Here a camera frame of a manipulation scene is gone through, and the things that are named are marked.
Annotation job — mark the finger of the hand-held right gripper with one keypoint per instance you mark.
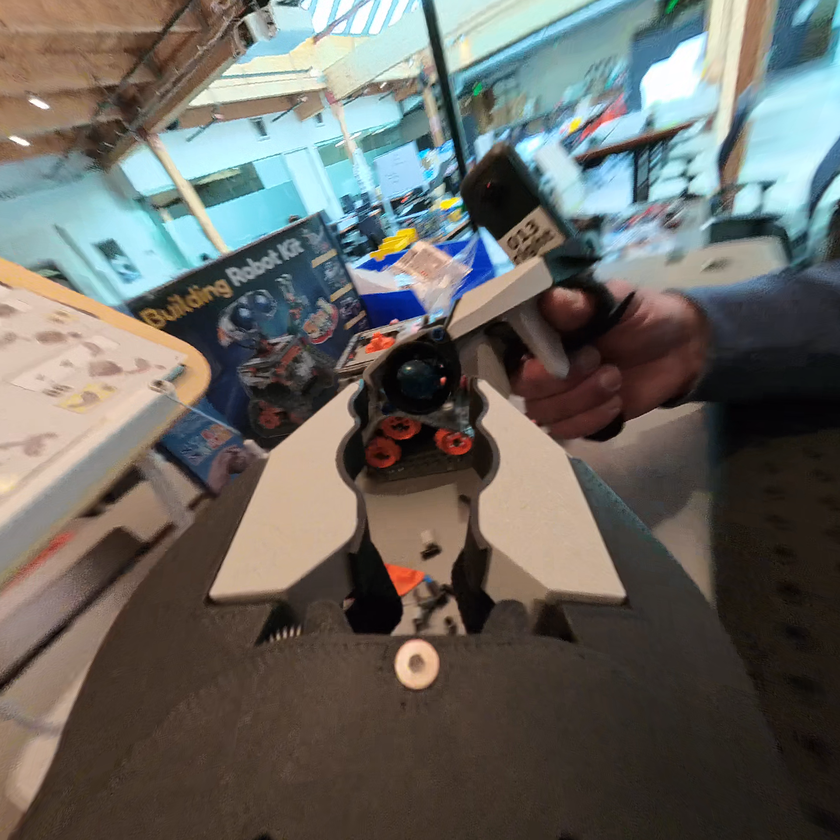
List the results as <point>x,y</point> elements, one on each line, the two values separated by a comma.
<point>492,361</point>
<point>499,295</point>

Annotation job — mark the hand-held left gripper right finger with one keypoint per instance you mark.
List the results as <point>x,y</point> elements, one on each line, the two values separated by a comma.
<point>544,525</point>

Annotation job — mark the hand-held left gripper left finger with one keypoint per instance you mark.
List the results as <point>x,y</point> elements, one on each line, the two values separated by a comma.
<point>289,525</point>

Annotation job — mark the black wheel brick assembly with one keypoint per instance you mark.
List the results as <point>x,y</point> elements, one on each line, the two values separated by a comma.
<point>374,377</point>

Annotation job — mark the black elbow connector blue pin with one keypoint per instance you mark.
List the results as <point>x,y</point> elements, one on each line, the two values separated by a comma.
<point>430,594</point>

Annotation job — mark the person's right forearm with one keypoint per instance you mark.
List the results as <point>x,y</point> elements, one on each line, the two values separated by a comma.
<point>768,328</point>

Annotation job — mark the clear plastic bags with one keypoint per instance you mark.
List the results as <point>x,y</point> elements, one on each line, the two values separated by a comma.
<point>426,269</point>

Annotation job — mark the blue storage bin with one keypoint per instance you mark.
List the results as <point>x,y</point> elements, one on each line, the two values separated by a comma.
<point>387,305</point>

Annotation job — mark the yellow storage bins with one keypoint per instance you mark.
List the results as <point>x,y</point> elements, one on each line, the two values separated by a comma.
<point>394,243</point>

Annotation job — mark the whiteboard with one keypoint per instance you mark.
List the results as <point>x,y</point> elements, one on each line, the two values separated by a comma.
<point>397,170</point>

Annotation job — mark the black pin connector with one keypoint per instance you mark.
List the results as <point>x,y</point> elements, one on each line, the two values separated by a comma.
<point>430,551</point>

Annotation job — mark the tracked toy robot vehicle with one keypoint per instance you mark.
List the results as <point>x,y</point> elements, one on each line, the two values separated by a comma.
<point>394,430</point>

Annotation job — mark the orange plastic panel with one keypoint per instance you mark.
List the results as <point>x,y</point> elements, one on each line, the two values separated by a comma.
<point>403,577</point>

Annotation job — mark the black pole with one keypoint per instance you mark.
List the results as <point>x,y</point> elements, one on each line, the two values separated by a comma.
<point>446,85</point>

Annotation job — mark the white book stand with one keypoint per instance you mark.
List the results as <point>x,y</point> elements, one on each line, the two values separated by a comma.
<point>79,472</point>

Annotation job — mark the robot kit box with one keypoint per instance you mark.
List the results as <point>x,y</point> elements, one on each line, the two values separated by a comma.
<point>275,289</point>

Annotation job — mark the open instruction booklet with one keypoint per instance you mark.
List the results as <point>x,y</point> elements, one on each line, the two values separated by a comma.
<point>65,367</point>

